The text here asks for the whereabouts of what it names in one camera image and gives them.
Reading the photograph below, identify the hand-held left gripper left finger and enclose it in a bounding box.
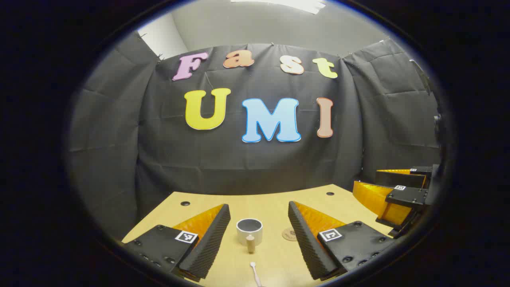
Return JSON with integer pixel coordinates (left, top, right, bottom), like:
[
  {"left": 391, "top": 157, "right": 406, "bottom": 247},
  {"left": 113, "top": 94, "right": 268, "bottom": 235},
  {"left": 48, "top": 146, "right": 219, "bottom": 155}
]
[{"left": 122, "top": 204, "right": 231, "bottom": 281}]

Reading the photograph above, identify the white cup with wooden handle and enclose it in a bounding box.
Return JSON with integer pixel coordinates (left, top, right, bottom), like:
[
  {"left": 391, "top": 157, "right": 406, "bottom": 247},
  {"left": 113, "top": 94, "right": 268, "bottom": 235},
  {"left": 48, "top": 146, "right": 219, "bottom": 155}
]
[{"left": 236, "top": 218, "right": 263, "bottom": 254}]

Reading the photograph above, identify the white toothbrush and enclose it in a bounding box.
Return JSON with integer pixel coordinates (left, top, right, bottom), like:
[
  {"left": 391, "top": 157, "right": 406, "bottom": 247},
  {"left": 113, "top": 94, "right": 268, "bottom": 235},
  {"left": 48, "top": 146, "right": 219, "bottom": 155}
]
[{"left": 250, "top": 261, "right": 263, "bottom": 287}]

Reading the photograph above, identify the black backdrop cloth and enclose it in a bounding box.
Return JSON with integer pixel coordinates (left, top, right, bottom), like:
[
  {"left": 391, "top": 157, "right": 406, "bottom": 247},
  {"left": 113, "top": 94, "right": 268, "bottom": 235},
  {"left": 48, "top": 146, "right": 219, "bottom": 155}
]
[{"left": 66, "top": 38, "right": 443, "bottom": 240}]

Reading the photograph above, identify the wooden desktop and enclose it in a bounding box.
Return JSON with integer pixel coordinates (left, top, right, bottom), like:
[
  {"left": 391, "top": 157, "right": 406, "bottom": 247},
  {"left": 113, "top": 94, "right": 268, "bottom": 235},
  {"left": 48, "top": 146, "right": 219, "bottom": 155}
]
[{"left": 122, "top": 183, "right": 395, "bottom": 287}]

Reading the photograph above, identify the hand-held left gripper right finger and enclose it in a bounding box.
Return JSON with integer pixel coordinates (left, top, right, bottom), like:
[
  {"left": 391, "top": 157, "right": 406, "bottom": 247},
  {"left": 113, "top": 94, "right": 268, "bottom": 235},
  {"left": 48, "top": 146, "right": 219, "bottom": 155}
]
[{"left": 288, "top": 201, "right": 395, "bottom": 280}]

